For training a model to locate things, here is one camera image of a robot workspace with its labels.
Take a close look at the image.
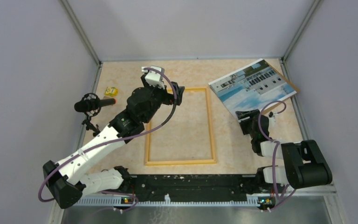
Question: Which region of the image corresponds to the wooden picture frame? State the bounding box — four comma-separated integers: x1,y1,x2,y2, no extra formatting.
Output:
144,87,217,166

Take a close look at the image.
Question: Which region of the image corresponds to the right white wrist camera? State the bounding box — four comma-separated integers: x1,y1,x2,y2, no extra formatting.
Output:
268,112,281,127

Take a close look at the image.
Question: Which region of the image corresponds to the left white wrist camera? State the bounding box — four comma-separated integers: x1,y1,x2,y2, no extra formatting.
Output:
141,67,166,89

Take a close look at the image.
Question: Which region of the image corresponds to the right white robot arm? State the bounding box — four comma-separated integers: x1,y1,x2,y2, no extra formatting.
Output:
235,110,333,194

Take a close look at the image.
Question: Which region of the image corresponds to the printed building photo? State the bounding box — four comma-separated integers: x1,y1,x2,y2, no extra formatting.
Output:
208,59,297,119

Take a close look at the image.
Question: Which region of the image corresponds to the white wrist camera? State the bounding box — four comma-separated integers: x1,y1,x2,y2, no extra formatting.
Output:
141,67,166,89
268,112,281,127

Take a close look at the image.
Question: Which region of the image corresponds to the small yellow toy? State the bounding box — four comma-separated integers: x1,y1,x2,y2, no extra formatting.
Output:
104,87,118,97

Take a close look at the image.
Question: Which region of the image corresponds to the black microphone on stand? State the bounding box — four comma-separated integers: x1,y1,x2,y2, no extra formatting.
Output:
74,93,117,137

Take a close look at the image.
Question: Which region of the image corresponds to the brown backing board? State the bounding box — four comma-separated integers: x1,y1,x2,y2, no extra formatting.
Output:
256,59,300,109

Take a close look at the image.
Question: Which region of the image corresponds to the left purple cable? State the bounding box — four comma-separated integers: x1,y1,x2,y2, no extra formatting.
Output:
37,67,179,203

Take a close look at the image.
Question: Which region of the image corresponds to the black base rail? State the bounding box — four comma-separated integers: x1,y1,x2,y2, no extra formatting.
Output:
117,174,273,203

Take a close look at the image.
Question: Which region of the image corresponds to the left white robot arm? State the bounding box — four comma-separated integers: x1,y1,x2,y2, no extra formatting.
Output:
40,75,185,209

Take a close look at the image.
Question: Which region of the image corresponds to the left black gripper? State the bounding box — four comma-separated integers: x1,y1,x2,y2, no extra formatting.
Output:
142,75,185,124

